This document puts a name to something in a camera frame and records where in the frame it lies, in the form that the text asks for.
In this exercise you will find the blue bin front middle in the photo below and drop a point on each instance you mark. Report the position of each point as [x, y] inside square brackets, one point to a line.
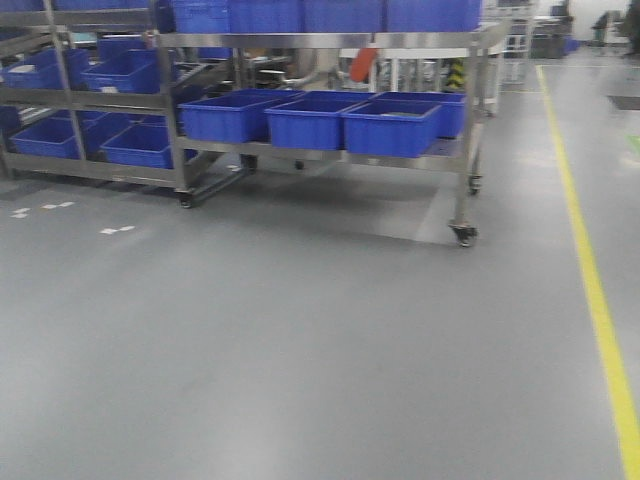
[314, 121]

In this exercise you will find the blue bin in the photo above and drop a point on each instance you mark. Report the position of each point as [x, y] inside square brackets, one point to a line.
[236, 117]
[314, 121]
[403, 124]

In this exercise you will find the blue bin front right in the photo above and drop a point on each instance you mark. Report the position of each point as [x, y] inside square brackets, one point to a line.
[403, 124]

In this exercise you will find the blue bin front left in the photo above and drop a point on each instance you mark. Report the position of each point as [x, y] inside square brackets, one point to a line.
[236, 117]

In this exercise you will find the steel rack at left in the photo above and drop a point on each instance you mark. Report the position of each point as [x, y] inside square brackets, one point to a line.
[105, 86]

